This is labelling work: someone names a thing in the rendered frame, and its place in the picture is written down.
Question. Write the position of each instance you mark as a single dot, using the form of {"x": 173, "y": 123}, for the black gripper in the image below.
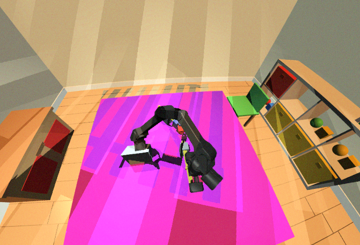
{"x": 196, "y": 186}

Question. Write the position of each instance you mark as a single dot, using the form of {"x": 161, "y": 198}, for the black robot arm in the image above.
{"x": 203, "y": 158}

